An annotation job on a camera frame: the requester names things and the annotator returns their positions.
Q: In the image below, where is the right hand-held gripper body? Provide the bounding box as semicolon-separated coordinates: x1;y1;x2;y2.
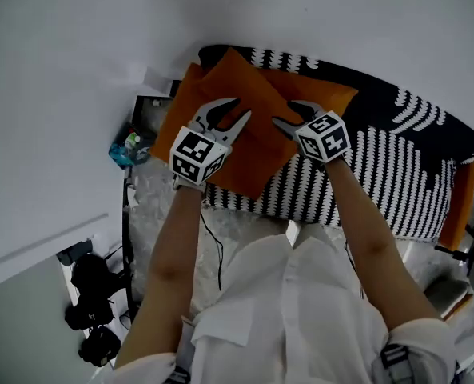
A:
294;110;352;164

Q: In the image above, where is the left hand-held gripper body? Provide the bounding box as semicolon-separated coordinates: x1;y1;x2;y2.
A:
169;113;234;193

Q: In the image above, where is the orange cushion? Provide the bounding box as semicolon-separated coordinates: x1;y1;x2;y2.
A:
149;62;261;202
439;158;474;252
257;68;360;118
198;47;304;202

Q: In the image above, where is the person's right forearm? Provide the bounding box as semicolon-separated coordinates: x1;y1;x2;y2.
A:
323;158;442;332

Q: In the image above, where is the person's left forearm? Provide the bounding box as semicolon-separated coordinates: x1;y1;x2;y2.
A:
114;182;206;370

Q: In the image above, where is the white box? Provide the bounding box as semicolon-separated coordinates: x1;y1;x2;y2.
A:
141;66;172;95

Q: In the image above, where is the blue plastic bag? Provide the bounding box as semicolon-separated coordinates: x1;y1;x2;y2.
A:
108;122;156;170

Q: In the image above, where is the black stand pole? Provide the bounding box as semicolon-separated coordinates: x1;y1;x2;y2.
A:
121;167;138;323

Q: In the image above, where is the person's white shirt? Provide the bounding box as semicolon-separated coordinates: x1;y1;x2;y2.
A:
87;230;461;384

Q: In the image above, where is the black frame side table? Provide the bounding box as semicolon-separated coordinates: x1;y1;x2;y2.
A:
130;79;182;143

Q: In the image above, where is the thin black cable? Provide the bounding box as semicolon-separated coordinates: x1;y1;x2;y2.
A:
199;210;225;292

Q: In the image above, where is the black camera bag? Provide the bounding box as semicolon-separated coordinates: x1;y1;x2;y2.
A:
63;296;115;332
70;253;126;306
78;325;122;368

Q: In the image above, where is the grey harness strap buckle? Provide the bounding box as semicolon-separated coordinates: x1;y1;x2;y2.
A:
163;365;192;384
378;342;412;372

